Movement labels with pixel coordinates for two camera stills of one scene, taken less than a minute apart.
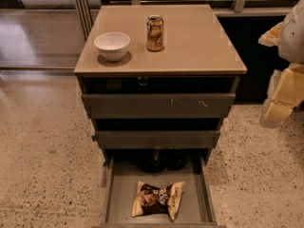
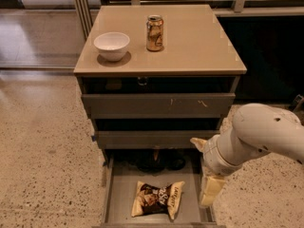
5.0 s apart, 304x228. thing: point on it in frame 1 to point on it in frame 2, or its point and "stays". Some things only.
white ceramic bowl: (112, 46) stays
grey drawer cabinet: (158, 81) stays
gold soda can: (155, 38) stays
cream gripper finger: (289, 93) to (213, 186)
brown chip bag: (157, 199) stays
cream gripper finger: (272, 37) to (199, 142)
